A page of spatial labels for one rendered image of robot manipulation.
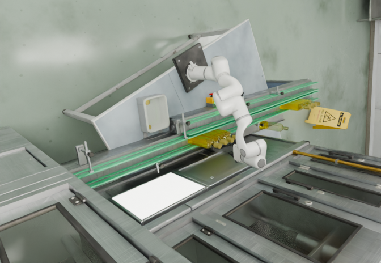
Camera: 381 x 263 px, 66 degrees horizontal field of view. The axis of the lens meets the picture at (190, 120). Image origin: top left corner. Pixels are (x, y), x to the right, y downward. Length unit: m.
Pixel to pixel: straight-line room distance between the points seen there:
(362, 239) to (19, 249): 1.16
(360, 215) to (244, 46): 1.63
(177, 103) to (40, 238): 1.46
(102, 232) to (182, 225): 0.68
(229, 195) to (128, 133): 0.75
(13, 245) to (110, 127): 1.11
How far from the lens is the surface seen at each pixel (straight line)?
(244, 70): 2.60
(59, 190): 1.07
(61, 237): 0.83
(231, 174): 1.74
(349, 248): 1.33
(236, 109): 1.55
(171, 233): 1.38
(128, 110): 1.89
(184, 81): 2.10
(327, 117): 5.12
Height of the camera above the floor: 2.40
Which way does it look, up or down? 49 degrees down
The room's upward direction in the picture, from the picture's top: 100 degrees clockwise
